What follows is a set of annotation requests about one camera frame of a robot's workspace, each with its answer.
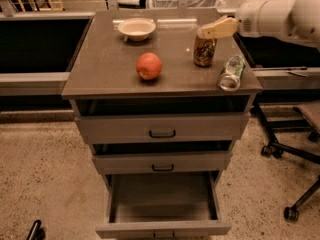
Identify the orange soda can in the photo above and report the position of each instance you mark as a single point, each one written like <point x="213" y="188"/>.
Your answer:
<point x="204" y="50"/>

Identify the grey bottom drawer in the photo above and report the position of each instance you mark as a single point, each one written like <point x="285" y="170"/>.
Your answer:
<point x="162" y="206"/>

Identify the grey middle drawer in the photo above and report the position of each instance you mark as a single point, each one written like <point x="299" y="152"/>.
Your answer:
<point x="162" y="157"/>

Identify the red apple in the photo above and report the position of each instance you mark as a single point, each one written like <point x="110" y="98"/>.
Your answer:
<point x="148" y="66"/>

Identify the grey top drawer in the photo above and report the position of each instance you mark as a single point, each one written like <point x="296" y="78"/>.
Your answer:
<point x="146" y="120"/>

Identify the white wire basket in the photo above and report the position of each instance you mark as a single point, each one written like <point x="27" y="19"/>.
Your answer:
<point x="173" y="4"/>

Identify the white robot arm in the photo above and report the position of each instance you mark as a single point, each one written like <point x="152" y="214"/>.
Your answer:
<point x="291" y="21"/>

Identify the grey drawer cabinet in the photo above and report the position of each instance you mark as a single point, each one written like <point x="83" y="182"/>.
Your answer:
<point x="105" y="67"/>

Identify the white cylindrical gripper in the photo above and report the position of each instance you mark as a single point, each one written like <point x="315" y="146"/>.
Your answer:
<point x="245" y="23"/>

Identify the green soda can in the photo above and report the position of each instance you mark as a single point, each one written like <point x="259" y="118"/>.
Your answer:
<point x="231" y="74"/>

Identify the black object bottom left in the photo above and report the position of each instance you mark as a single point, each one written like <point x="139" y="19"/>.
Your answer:
<point x="36" y="232"/>

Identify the white bowl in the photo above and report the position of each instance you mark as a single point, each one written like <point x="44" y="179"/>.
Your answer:
<point x="137" y="29"/>

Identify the grey drawer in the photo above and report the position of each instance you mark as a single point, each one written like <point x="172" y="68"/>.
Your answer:
<point x="162" y="157"/>
<point x="162" y="206"/>
<point x="146" y="120"/>

